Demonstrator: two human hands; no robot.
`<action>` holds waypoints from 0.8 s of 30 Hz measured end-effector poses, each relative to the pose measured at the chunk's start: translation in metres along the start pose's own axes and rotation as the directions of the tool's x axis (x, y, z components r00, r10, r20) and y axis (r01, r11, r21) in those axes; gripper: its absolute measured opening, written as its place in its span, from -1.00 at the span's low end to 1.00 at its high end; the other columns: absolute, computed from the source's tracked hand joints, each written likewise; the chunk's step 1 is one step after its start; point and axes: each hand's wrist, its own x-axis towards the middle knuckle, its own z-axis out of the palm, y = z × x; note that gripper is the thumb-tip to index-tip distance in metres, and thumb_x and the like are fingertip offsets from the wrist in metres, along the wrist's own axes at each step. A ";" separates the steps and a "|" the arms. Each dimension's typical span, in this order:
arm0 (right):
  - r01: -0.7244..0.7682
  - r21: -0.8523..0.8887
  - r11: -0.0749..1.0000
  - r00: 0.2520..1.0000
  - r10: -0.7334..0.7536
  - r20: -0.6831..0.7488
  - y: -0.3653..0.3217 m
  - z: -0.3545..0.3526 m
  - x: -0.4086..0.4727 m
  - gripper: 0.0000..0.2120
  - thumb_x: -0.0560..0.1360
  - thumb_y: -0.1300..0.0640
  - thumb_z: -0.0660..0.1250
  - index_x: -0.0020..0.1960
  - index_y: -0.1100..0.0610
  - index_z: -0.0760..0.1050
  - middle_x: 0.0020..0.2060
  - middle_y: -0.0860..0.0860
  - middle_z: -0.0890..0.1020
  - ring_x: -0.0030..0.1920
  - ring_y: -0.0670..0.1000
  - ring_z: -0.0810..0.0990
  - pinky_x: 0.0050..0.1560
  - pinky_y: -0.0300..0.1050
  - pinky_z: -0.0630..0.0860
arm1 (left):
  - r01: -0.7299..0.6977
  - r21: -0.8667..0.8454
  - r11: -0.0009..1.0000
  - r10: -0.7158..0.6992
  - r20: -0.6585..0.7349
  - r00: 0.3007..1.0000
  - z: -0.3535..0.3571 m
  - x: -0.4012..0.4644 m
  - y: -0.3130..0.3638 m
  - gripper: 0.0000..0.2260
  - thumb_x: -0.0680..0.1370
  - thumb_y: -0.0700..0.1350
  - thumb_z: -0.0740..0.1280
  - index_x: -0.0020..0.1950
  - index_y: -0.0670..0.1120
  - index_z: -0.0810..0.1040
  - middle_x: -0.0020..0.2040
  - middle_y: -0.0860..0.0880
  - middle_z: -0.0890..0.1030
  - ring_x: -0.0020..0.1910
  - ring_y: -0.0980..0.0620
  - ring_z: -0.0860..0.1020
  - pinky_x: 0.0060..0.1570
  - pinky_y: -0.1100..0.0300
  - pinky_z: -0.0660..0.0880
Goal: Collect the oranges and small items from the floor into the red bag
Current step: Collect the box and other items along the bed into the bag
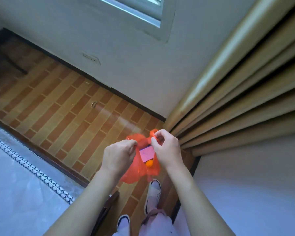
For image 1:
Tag person's left hand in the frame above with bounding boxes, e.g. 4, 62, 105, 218
101, 139, 138, 179

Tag person's right hand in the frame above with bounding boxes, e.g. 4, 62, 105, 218
150, 129, 182, 170

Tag small white blue box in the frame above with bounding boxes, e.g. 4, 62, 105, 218
139, 145, 155, 163

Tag red plastic bag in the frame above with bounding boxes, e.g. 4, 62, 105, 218
119, 129, 162, 184

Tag person's left forearm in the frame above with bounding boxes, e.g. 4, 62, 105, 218
43, 169, 125, 236

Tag person's right forearm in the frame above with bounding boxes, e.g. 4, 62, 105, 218
166, 164, 236, 236

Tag black baseboard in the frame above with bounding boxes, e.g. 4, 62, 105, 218
0, 28, 167, 122
171, 156, 202, 225

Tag white right slipper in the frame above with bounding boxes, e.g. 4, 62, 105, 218
144, 179, 162, 216

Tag white slipper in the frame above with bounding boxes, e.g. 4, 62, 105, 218
144, 179, 162, 216
117, 214, 131, 234

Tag white left slipper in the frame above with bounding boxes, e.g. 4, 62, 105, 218
117, 214, 131, 234

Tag grey trousers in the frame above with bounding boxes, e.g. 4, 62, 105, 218
112, 208, 180, 236

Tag beige striped curtain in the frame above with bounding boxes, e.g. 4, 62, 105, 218
162, 0, 295, 157

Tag white framed window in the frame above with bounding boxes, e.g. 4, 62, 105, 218
75, 0, 177, 44

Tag dark wooden chair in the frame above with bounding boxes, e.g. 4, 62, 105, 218
0, 44, 29, 96

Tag dark brown bed frame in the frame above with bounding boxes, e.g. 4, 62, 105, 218
0, 113, 120, 236

